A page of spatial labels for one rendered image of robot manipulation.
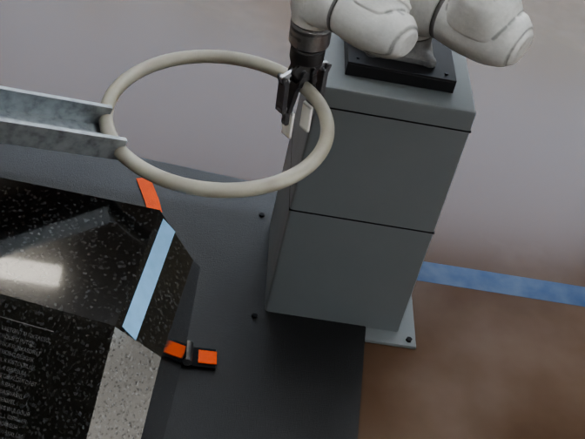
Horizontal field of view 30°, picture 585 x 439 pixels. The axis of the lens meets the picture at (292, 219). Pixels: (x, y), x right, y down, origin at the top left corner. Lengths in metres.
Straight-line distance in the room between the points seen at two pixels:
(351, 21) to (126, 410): 0.86
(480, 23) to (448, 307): 1.09
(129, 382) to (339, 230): 1.13
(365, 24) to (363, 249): 0.98
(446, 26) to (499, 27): 0.14
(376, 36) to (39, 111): 0.68
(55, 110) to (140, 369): 0.57
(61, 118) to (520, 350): 1.67
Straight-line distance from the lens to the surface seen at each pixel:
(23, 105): 2.21
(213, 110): 3.93
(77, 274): 2.02
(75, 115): 2.24
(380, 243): 2.99
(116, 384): 1.96
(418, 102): 2.72
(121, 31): 4.30
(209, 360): 2.99
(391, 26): 2.15
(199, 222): 3.41
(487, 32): 2.61
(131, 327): 1.97
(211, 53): 2.46
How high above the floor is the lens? 2.22
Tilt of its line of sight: 39 degrees down
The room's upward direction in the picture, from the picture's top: 14 degrees clockwise
